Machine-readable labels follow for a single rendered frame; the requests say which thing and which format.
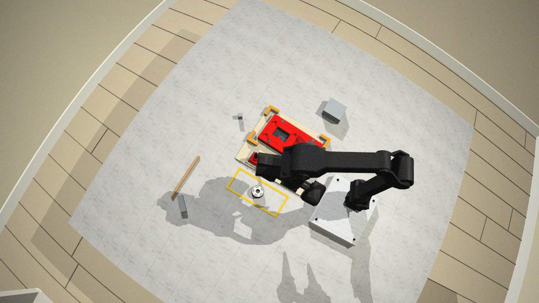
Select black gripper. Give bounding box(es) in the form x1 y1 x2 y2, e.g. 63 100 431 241
263 177 326 206

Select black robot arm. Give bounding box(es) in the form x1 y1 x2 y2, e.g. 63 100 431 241
255 143 414 212

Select black wheel with white hub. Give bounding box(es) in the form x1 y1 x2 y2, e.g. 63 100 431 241
252 185 264 198

